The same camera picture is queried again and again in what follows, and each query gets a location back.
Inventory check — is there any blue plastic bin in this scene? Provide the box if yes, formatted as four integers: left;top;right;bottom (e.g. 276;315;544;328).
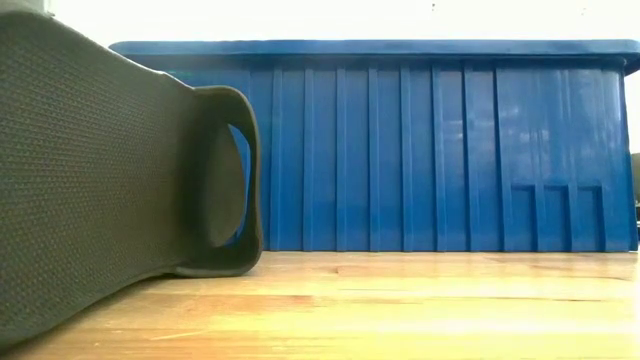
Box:
108;38;640;253

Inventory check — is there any black rubber slide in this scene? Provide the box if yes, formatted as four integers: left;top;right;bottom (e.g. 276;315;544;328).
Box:
0;0;265;354

